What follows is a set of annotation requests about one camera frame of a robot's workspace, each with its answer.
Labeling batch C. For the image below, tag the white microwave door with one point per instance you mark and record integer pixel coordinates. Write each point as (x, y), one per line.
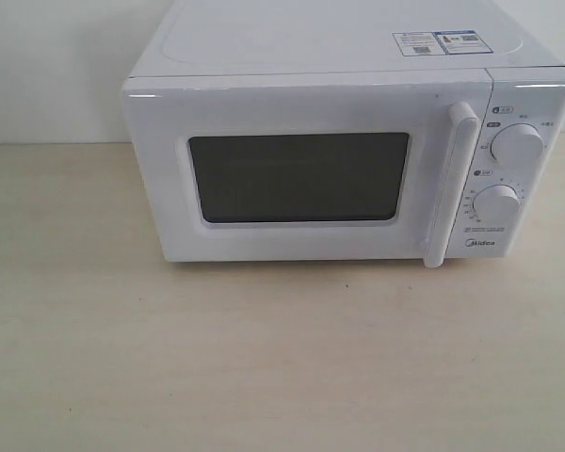
(313, 166)

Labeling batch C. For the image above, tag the white microwave oven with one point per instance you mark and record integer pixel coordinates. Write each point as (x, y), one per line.
(222, 38)

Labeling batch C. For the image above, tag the white lower microwave knob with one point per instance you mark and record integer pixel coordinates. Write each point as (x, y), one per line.
(497, 204)

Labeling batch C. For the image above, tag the white microwave knob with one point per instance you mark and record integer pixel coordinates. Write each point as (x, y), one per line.
(517, 145)
(497, 204)

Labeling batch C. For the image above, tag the white upper microwave knob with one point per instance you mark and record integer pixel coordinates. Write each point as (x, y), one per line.
(517, 145)

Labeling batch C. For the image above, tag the blue white label sticker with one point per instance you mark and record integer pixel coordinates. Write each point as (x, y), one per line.
(441, 43)

